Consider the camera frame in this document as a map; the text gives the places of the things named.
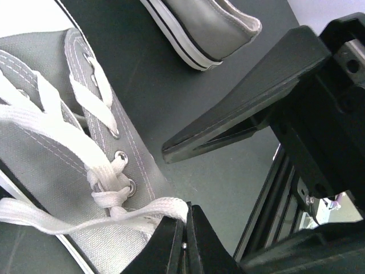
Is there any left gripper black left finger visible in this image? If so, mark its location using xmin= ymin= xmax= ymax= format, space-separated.
xmin=122 ymin=217 xmax=185 ymax=274

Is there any grey sneaker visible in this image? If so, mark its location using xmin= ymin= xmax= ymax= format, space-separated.
xmin=1 ymin=1 xmax=188 ymax=273
xmin=142 ymin=0 xmax=262 ymax=71

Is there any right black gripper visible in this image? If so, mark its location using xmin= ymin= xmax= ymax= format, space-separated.
xmin=162 ymin=13 xmax=364 ymax=213

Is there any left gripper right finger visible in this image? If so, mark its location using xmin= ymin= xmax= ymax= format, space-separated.
xmin=185 ymin=204 xmax=244 ymax=274

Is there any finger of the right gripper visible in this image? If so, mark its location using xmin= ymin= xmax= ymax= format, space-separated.
xmin=240 ymin=220 xmax=364 ymax=273

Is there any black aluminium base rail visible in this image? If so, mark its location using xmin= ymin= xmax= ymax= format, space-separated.
xmin=233 ymin=146 xmax=309 ymax=262

